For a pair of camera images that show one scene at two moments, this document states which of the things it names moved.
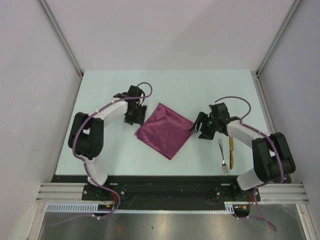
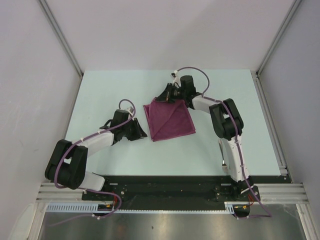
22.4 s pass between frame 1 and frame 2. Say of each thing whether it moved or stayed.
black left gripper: stayed
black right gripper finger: moved
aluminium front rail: stayed
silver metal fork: stayed
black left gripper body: moved
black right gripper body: moved
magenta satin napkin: moved
